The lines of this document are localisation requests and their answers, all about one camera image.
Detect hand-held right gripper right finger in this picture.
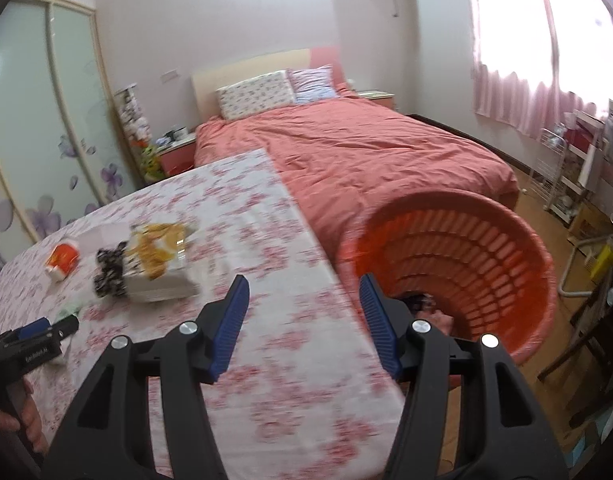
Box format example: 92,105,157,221
359,273,570,480

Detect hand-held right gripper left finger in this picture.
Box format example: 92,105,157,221
41,274,251,480

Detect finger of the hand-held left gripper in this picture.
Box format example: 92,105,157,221
50,315,80,345
15,317,51,339

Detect orange plastic laundry basket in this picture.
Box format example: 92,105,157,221
337,191,559,367

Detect person's left hand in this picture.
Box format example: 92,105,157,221
0,375,44,443

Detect floral tablecloth table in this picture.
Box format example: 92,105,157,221
0,148,406,480

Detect bed with salmon duvet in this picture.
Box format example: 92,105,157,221
194,87,520,261

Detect pink nightstand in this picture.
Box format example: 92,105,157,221
156,135,197,177
357,90,397,111

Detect yellow green plush toy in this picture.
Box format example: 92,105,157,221
139,142,166,182

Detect floral glass wardrobe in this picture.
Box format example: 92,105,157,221
0,0,142,291

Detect small items on nightstand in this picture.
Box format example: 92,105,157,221
156,127,190,146

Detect dark wooden chair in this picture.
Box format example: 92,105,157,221
537,260,613,431

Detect hanging plush toys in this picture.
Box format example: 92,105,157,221
114,87,152,144

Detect brown paper bag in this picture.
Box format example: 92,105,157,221
569,205,612,241

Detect floral pillow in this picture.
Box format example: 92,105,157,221
215,70,297,121

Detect yellow cushion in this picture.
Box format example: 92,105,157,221
591,240,613,282

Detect pink striped pillow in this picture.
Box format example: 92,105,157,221
289,65,340,105

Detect white shelf cart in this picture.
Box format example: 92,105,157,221
547,110,608,223

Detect beige pink headboard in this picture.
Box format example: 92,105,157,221
191,46,347,120

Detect pink curtain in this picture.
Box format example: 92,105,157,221
464,0,557,128
537,0,613,139

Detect white tube frame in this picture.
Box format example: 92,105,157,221
559,237,607,299

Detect white wire cart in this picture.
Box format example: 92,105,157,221
529,127,567,202

